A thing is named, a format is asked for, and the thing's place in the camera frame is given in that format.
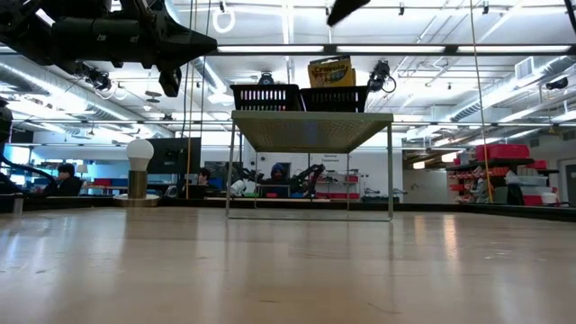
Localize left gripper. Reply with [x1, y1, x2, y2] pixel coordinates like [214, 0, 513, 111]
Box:
[134, 6, 220, 98]

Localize black slotted plastic basket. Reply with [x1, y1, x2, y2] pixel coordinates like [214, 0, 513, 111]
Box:
[229, 84, 302, 113]
[299, 85, 370, 113]

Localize black monitor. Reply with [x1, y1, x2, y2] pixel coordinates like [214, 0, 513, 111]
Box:
[147, 137, 203, 176]

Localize white bulb wooden base lamp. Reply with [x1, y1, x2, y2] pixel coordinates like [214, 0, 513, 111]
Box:
[112, 138, 160, 208]

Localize pale green perforated metal riser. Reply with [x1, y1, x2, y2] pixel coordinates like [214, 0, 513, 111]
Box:
[224, 110, 395, 222]

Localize person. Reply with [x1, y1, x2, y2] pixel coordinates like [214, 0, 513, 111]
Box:
[47, 162, 82, 197]
[195, 166, 218, 188]
[265, 162, 292, 186]

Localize red storage bins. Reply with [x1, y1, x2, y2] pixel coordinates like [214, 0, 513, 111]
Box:
[474, 143, 531, 161]

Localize grey orange parts bin rack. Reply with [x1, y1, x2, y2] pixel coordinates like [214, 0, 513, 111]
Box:
[445, 157, 562, 206]

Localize white hanging cable loop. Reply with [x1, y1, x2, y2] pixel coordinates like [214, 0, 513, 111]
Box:
[211, 8, 237, 35]

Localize black mounted camera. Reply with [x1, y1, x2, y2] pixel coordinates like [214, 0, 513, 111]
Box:
[368, 59, 398, 95]

